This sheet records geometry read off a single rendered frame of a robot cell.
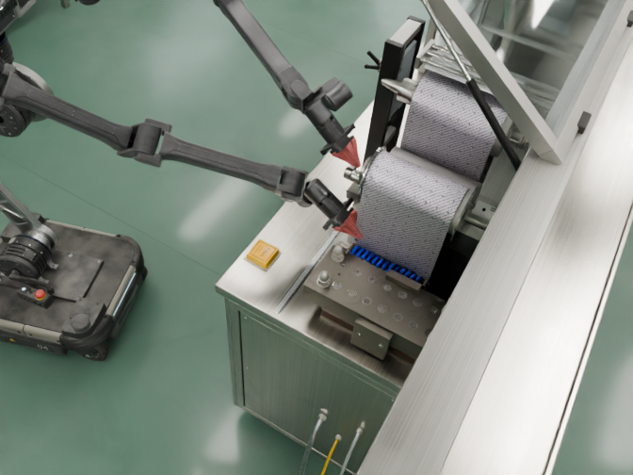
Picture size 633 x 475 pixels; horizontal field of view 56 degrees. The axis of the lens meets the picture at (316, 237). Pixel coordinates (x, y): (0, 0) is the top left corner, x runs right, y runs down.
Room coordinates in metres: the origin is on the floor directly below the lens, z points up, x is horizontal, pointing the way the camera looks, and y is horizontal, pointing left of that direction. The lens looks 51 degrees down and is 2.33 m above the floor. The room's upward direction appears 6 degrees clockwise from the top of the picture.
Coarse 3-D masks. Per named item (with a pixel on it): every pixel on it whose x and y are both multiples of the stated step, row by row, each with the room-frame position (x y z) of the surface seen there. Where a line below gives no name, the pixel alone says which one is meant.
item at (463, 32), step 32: (448, 0) 0.88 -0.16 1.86; (448, 32) 0.87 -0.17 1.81; (608, 32) 1.17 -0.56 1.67; (480, 64) 0.84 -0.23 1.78; (608, 64) 1.06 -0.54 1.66; (480, 96) 0.82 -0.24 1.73; (512, 96) 0.81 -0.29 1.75; (576, 96) 0.93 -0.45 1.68; (544, 128) 0.80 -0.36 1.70; (576, 128) 0.85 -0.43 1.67; (512, 160) 0.78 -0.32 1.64
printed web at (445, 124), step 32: (416, 96) 1.27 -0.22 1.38; (448, 96) 1.26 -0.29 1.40; (416, 128) 1.25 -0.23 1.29; (448, 128) 1.22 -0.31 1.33; (480, 128) 1.19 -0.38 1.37; (384, 160) 1.09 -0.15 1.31; (448, 160) 1.21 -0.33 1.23; (480, 160) 1.17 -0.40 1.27; (384, 192) 1.03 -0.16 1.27; (416, 192) 1.01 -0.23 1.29; (448, 192) 1.01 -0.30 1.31; (416, 224) 0.98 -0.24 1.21; (448, 224) 0.95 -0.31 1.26
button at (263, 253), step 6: (258, 240) 1.10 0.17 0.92; (258, 246) 1.08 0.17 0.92; (264, 246) 1.08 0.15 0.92; (270, 246) 1.08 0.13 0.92; (252, 252) 1.06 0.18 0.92; (258, 252) 1.06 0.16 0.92; (264, 252) 1.06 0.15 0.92; (270, 252) 1.06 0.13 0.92; (276, 252) 1.07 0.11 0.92; (252, 258) 1.04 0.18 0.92; (258, 258) 1.03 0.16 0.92; (264, 258) 1.04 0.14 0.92; (270, 258) 1.04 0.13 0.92; (258, 264) 1.03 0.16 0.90; (264, 264) 1.02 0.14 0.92
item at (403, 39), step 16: (400, 32) 1.46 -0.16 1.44; (416, 32) 1.49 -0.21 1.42; (384, 48) 1.41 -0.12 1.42; (400, 48) 1.39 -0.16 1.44; (416, 48) 1.52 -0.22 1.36; (384, 64) 1.40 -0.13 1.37; (400, 64) 1.41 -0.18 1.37; (400, 80) 1.46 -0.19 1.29; (384, 96) 1.40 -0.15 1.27; (384, 112) 1.39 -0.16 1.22; (400, 112) 1.52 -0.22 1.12; (384, 128) 1.39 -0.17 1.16; (368, 144) 1.41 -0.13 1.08; (384, 144) 1.44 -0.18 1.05
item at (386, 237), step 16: (368, 208) 1.04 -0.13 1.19; (368, 224) 1.04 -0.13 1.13; (384, 224) 1.02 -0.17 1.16; (400, 224) 1.00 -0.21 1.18; (352, 240) 1.05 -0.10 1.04; (368, 240) 1.03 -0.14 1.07; (384, 240) 1.01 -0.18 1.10; (400, 240) 1.00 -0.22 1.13; (416, 240) 0.98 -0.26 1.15; (432, 240) 0.96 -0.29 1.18; (384, 256) 1.01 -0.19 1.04; (400, 256) 0.99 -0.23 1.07; (416, 256) 0.97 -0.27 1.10; (432, 256) 0.96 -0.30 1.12; (416, 272) 0.97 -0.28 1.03
